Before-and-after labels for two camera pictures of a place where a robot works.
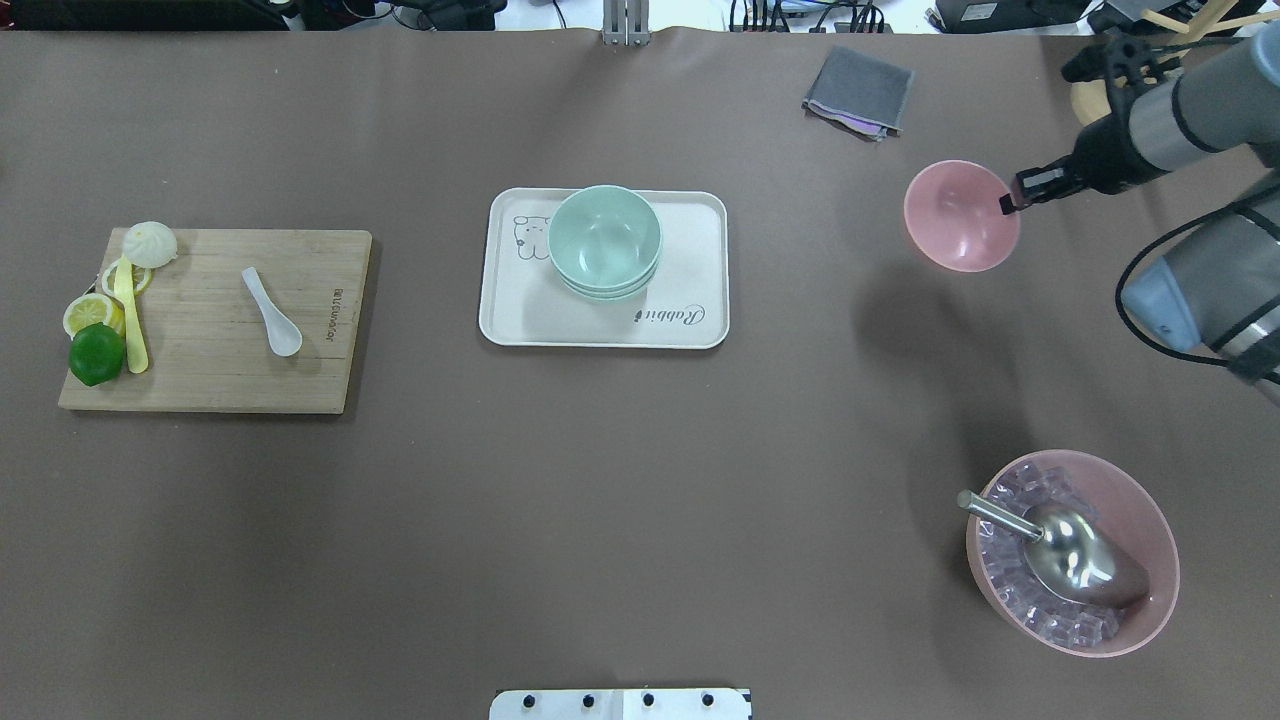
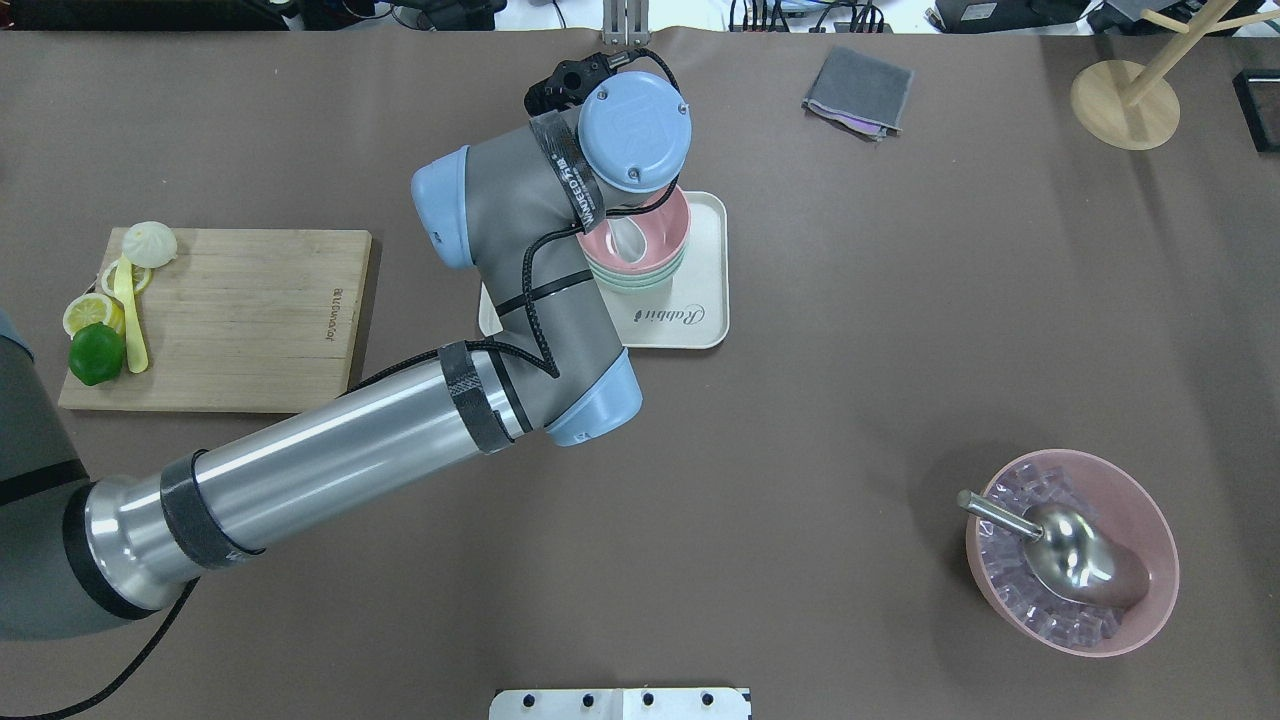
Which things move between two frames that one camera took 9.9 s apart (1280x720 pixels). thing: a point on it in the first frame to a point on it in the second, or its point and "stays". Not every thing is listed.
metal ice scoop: [1071, 554] stays
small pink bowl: [953, 214] to [665, 228]
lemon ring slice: [141, 278] stays
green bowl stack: [604, 243] to [644, 288]
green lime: [96, 353] stays
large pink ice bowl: [1020, 601] stays
